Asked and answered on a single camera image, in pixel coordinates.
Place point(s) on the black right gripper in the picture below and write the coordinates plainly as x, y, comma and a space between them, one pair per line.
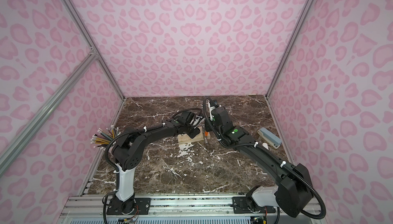
210, 126

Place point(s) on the orange black claw hammer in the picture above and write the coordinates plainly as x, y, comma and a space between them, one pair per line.
205, 135

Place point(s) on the light wooden block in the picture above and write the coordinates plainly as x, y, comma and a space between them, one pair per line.
186, 139

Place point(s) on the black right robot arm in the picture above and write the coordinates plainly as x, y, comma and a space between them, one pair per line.
294, 194

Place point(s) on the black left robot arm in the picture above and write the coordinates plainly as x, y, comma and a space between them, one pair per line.
125, 151

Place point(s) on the small white cylinder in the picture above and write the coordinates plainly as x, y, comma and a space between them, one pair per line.
265, 145

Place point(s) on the grey blue stapler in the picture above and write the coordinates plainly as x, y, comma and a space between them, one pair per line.
270, 138

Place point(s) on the pink cup of pencils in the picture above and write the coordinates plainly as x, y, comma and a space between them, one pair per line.
102, 138

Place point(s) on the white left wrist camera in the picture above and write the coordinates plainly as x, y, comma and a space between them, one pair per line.
196, 121

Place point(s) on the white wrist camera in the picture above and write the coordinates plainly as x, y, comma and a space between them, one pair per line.
213, 104
196, 121

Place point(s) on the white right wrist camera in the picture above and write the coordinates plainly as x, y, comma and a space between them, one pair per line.
213, 104

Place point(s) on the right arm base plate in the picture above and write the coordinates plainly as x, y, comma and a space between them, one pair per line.
243, 205

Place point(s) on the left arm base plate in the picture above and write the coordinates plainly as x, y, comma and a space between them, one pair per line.
128, 207

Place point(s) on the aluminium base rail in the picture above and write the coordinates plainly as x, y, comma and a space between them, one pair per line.
204, 208

